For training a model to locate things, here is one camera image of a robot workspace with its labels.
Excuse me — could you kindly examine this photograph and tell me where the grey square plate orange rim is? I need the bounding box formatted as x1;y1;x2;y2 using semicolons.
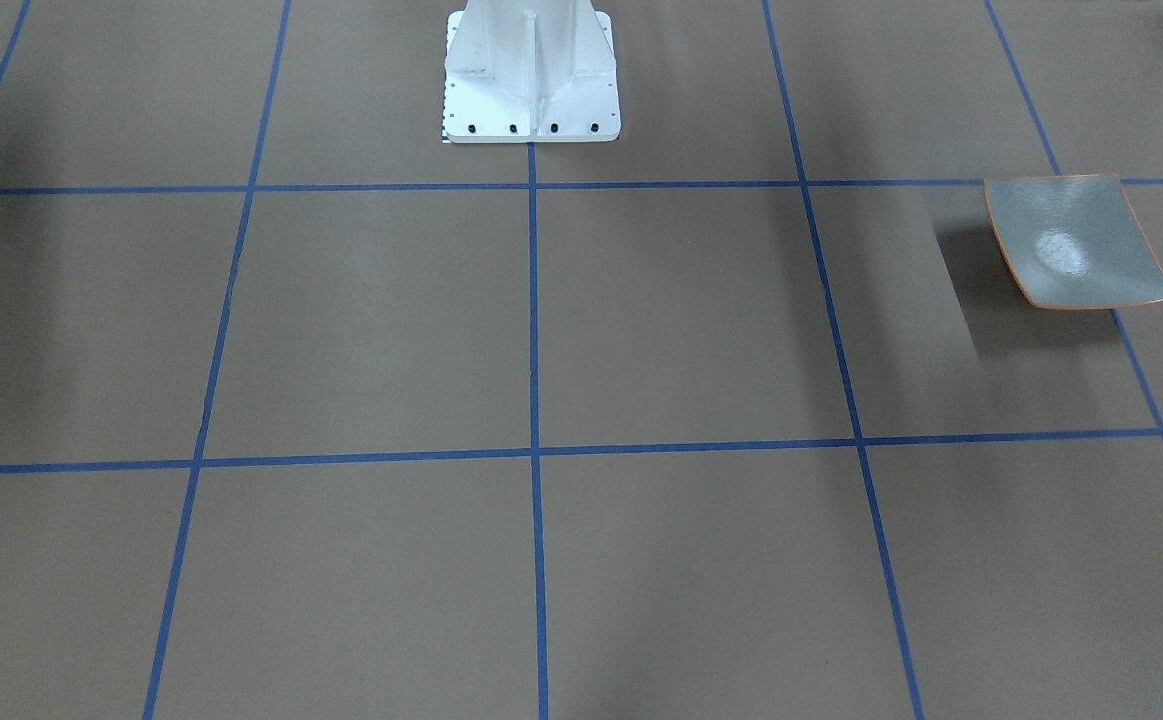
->
982;174;1163;311

